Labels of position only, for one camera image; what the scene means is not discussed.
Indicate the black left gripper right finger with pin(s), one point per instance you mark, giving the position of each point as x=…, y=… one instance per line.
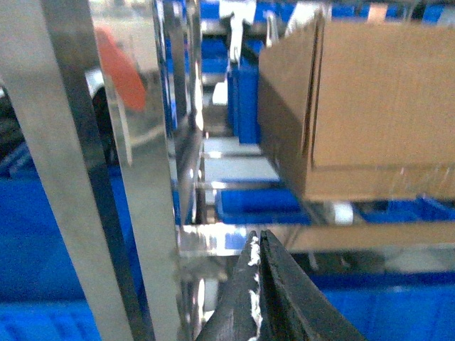
x=293, y=306

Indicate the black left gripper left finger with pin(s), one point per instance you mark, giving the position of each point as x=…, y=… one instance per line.
x=238, y=315

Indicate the large cardboard box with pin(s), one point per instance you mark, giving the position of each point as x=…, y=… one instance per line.
x=360, y=110

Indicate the blue plastic bin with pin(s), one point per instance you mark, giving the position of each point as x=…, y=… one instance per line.
x=262, y=206
x=242, y=91

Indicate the steel shelf frame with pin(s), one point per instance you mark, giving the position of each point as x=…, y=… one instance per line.
x=111, y=113

